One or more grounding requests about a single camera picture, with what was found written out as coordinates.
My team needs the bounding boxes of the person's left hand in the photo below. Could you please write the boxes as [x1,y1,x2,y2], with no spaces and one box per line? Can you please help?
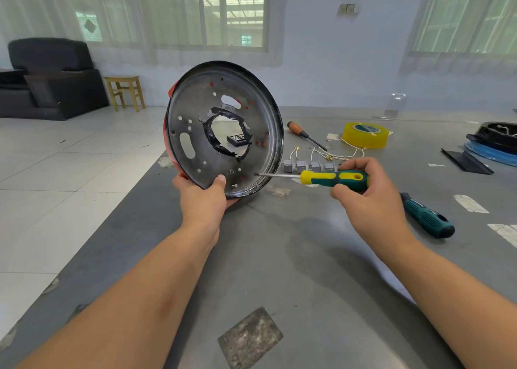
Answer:
[171,173,240,249]

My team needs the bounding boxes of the person's right hand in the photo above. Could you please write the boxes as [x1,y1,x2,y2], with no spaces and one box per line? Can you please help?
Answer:
[330,157,418,257]

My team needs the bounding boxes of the teal handle screwdriver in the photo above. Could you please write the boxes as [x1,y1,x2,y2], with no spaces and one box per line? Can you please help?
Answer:
[400,192,456,240]

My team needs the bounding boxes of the green yellow handle screwdriver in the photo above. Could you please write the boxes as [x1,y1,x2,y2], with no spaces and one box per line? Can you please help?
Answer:
[254,169,370,193]

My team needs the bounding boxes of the red round appliance base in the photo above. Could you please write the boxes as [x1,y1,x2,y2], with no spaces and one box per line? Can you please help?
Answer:
[164,61,285,200]

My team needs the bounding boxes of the person's right forearm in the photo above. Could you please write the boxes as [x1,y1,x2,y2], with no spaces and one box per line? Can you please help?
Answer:
[388,235,517,369]

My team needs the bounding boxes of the person's left forearm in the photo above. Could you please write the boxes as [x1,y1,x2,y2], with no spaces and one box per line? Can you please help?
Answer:
[16,231,218,369]

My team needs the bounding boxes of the black round appliance part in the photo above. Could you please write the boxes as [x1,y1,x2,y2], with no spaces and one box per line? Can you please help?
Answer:
[469,121,517,154]

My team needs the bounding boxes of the yellow tape roll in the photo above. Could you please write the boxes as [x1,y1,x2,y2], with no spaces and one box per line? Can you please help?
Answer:
[341,121,391,150]

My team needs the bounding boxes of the black remote control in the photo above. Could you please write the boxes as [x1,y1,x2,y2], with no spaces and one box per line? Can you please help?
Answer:
[226,133,253,148]

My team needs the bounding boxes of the narrow white tape strip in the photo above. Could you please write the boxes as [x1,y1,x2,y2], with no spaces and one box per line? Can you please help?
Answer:
[453,194,491,214]

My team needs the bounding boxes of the black flat plate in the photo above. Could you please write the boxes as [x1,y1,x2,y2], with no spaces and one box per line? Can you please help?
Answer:
[441,148,494,176]

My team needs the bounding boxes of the wide white tape strips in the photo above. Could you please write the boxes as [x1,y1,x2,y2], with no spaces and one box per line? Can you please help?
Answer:
[488,223,517,248]

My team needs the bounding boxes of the small wooden stool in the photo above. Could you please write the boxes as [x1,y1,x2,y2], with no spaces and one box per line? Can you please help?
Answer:
[102,75,147,112]

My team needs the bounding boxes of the sheer white curtain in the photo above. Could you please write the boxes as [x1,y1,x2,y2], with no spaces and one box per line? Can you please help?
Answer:
[401,0,517,76]
[0,0,285,67]

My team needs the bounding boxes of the black armchair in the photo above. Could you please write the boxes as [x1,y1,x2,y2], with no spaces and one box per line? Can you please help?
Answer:
[0,38,109,121]

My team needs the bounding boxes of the large barred window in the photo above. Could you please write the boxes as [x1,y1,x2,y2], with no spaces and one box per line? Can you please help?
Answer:
[76,0,268,49]
[412,0,517,56]

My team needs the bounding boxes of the orange handle screwdriver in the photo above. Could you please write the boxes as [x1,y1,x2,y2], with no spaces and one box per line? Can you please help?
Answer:
[288,121,329,152]

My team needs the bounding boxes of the blue ring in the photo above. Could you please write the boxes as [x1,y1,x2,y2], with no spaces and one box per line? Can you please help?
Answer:
[464,141,517,168]

